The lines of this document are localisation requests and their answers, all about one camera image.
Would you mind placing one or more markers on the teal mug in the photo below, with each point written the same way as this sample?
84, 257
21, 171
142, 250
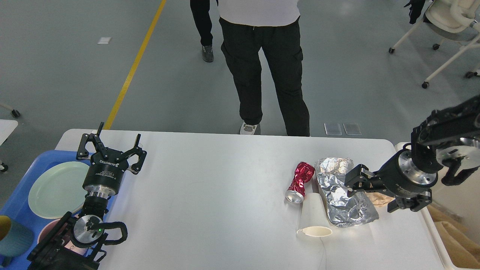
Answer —
15, 238

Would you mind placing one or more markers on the clear floor plate right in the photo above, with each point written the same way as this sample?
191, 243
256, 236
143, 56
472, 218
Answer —
352, 128

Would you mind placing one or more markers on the mint green plate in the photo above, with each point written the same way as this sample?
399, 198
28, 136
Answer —
59, 190

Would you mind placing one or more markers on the clear floor plate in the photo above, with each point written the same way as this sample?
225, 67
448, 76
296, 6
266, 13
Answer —
352, 128
333, 129

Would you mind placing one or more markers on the white paper cup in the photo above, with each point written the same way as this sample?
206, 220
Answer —
313, 219

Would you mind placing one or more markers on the black garment on chair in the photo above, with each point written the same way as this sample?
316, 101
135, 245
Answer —
415, 10

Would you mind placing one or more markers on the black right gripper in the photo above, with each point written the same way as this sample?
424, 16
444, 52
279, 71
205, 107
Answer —
399, 177

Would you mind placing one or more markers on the white office chair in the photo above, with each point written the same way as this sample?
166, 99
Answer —
453, 20

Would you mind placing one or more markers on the aluminium foil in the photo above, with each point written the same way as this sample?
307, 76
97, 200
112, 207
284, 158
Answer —
343, 211

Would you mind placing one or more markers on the chair caster at left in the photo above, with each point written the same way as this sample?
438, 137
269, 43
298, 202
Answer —
15, 113

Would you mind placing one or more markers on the beige plastic bin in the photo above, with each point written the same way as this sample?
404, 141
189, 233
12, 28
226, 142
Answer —
461, 203

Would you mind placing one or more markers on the pink HOME mug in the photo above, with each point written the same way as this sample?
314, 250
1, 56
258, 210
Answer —
47, 230

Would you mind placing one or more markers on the person in dark sneakers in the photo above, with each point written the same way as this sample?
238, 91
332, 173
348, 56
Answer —
201, 14

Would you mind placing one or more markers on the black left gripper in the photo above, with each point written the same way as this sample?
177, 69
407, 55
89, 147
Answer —
105, 174

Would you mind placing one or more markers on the white side table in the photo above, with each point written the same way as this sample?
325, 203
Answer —
6, 128

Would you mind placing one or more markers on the brown paper ball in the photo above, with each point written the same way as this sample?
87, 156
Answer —
379, 199

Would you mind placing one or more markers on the clear floor plate left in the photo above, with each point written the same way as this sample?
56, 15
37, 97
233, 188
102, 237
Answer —
333, 129

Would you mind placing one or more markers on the brown paper bag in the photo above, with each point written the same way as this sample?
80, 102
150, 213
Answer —
462, 251

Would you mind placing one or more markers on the blue plastic tray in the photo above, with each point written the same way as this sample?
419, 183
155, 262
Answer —
17, 207

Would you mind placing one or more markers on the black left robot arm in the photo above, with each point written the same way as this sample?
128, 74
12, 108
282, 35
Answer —
76, 243

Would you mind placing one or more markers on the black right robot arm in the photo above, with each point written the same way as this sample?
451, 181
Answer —
448, 138

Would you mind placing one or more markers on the crushed red can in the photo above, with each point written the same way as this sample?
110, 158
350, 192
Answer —
303, 173

